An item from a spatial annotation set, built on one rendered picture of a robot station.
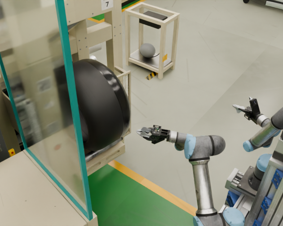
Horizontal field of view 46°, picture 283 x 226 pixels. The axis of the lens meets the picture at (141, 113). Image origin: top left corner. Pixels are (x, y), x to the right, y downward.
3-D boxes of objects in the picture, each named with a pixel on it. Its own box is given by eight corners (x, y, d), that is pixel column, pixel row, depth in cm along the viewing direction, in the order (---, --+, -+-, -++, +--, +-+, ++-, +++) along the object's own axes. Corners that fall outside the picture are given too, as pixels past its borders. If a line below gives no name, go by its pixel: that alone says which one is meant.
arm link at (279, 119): (290, 122, 176) (247, 157, 218) (305, 116, 180) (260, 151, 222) (278, 104, 180) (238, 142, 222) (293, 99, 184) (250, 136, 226)
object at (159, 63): (161, 79, 442) (164, 23, 390) (125, 64, 469) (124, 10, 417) (174, 68, 463) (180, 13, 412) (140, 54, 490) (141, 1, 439)
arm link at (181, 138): (190, 148, 218) (193, 144, 210) (173, 145, 217) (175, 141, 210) (191, 137, 221) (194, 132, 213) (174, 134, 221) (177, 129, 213)
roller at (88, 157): (76, 158, 209) (76, 162, 212) (80, 163, 207) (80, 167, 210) (119, 132, 227) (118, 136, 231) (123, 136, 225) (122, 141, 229)
